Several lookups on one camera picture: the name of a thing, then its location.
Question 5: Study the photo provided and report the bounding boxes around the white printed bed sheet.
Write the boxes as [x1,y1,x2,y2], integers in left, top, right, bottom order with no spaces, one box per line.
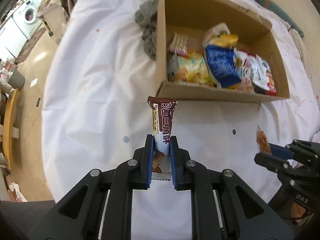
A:
[42,0,319,239]

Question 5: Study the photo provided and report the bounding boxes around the grey waste bin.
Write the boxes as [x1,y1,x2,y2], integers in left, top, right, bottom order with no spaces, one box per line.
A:
[8,69,25,90]

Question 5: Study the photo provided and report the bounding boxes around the yellow wooden chair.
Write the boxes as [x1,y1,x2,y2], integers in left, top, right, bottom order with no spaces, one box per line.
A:
[2,89,20,171]

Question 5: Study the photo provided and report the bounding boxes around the green striped pillow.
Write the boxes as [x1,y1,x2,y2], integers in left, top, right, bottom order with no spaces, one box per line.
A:
[255,0,305,38]

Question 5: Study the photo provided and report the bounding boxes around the white red snack bag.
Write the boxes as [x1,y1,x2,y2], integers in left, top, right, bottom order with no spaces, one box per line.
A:
[229,50,254,93]

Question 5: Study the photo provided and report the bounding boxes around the yellow chips bag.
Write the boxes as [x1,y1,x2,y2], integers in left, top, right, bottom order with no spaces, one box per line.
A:
[168,51,214,87]

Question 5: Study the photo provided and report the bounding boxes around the yellow blue snack bag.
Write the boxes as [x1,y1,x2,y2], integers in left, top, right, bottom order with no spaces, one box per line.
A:
[203,34,241,88]

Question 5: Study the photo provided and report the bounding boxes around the right hand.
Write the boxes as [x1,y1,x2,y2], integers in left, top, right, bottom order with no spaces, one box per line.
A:
[291,203,308,226]

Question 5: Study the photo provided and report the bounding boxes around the dark grey cloth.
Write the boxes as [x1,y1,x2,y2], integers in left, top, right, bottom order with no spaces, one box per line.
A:
[135,0,159,61]

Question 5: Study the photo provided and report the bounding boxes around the cardboard box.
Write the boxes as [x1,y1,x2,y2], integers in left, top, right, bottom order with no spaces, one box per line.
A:
[156,0,290,103]

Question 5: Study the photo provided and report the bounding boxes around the brown white chocolate bar packet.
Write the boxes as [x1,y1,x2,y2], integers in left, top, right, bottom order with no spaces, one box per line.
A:
[148,96,178,180]

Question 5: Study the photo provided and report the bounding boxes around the small brown candy wrapper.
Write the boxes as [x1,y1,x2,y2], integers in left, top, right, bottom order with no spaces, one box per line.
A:
[256,126,272,155]

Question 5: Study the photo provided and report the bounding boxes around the white washing machine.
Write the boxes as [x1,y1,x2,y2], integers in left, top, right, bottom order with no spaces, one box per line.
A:
[12,0,42,40]

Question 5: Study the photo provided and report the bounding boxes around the beige wafer bar packet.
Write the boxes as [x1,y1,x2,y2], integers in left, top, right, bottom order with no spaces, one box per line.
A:
[168,33,189,56]

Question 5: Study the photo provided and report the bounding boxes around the white grey snack packet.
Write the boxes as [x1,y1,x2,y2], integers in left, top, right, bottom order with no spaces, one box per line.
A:
[249,55,277,96]

